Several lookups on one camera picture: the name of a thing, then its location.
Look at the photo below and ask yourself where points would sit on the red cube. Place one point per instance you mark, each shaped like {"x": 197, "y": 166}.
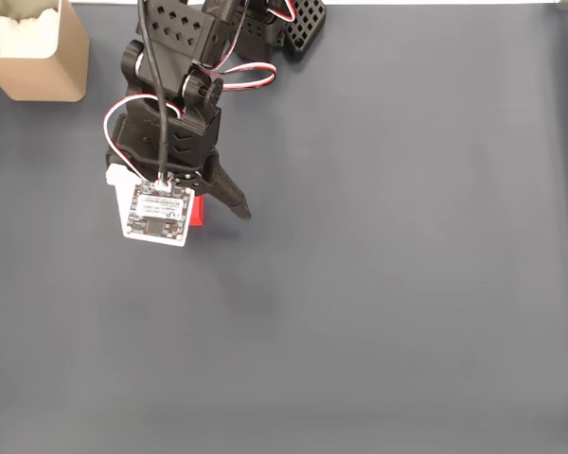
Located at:
{"x": 198, "y": 213}

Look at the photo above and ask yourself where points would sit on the beige box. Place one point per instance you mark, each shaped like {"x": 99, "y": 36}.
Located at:
{"x": 42, "y": 80}

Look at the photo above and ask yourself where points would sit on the dark blue-grey mat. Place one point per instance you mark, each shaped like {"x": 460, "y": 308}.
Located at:
{"x": 360, "y": 284}

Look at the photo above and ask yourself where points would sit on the white tissue paper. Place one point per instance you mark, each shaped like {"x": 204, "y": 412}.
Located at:
{"x": 23, "y": 33}

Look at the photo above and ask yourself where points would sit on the white camera board mount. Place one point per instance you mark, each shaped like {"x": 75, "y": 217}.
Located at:
{"x": 156, "y": 217}

